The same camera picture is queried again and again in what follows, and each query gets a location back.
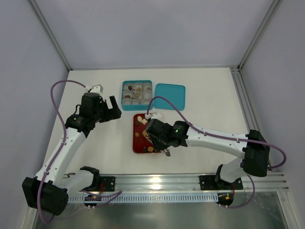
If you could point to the aluminium frame post left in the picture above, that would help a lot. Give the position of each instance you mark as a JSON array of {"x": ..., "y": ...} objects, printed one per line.
[{"x": 47, "y": 29}]

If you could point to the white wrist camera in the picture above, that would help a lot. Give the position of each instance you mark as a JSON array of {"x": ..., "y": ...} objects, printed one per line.
[
  {"x": 98, "y": 89},
  {"x": 155, "y": 115}
]

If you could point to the aluminium frame post right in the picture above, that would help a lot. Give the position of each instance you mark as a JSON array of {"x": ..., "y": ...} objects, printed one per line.
[{"x": 267, "y": 18}]

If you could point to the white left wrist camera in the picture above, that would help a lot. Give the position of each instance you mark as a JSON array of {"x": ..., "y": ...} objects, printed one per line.
[{"x": 98, "y": 89}]

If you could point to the white slotted cable duct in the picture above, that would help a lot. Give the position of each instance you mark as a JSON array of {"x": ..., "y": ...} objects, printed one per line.
[{"x": 130, "y": 198}]

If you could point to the teal tin box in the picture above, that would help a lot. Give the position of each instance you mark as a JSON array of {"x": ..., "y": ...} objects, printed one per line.
[{"x": 133, "y": 103}]

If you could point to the aluminium frame post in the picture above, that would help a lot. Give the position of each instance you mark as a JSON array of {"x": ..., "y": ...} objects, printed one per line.
[
  {"x": 267, "y": 18},
  {"x": 47, "y": 29}
]

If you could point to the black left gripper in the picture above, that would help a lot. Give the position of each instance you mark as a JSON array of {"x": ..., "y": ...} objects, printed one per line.
[{"x": 107, "y": 111}]

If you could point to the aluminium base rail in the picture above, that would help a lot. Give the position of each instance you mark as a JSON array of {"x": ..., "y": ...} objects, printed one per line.
[{"x": 274, "y": 181}]

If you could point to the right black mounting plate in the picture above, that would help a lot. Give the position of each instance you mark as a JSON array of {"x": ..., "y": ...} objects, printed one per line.
[{"x": 208, "y": 183}]

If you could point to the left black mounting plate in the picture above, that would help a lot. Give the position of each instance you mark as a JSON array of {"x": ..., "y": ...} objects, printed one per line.
[{"x": 107, "y": 184}]

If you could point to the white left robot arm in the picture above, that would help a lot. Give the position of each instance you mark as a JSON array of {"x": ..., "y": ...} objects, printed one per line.
[{"x": 48, "y": 191}]

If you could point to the stainless steel tongs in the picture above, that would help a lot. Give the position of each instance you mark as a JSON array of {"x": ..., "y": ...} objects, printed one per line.
[{"x": 146, "y": 137}]

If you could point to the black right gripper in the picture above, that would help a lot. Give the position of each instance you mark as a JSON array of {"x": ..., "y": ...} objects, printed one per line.
[{"x": 158, "y": 141}]

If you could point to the red lacquer tray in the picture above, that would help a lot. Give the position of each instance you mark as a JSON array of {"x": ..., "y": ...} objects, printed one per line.
[{"x": 139, "y": 143}]

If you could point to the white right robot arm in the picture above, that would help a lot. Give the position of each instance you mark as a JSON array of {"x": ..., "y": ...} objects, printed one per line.
[{"x": 250, "y": 150}]

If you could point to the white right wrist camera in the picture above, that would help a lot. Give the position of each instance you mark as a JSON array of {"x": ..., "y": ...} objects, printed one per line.
[{"x": 155, "y": 115}]

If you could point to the teal tin lid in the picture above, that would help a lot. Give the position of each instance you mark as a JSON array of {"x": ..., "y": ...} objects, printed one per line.
[{"x": 173, "y": 92}]

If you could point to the black mounting plate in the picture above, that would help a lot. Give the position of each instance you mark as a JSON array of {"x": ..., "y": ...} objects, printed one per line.
[
  {"x": 107, "y": 184},
  {"x": 208, "y": 183}
]

